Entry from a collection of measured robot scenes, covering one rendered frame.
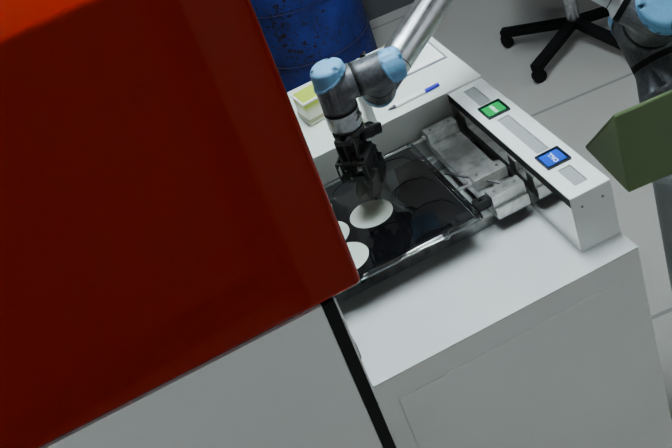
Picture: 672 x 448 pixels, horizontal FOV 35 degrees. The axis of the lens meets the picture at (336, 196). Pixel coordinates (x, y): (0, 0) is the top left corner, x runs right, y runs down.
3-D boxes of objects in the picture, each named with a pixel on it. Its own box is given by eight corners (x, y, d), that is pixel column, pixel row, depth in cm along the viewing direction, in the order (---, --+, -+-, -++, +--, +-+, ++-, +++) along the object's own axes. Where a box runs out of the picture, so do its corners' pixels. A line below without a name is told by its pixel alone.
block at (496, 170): (477, 191, 235) (474, 180, 233) (470, 184, 237) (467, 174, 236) (508, 175, 236) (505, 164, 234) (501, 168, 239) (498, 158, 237)
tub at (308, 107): (311, 127, 261) (302, 104, 257) (298, 117, 267) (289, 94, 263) (337, 113, 263) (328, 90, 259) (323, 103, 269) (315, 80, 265)
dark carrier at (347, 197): (329, 291, 221) (328, 289, 221) (278, 213, 249) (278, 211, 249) (474, 217, 225) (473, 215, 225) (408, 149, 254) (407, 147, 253)
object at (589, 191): (582, 253, 218) (570, 200, 210) (461, 141, 263) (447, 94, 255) (621, 232, 219) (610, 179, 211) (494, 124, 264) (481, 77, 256)
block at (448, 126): (430, 145, 255) (427, 135, 253) (424, 139, 257) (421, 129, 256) (459, 130, 256) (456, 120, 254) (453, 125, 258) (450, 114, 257)
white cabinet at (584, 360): (463, 627, 252) (363, 394, 206) (324, 382, 330) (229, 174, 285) (693, 496, 260) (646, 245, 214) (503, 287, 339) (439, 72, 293)
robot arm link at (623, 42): (673, 55, 239) (646, 2, 242) (690, 35, 226) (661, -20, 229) (625, 76, 239) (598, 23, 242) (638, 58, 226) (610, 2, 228)
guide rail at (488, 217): (326, 310, 228) (321, 300, 227) (322, 305, 230) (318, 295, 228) (528, 206, 235) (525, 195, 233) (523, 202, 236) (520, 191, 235)
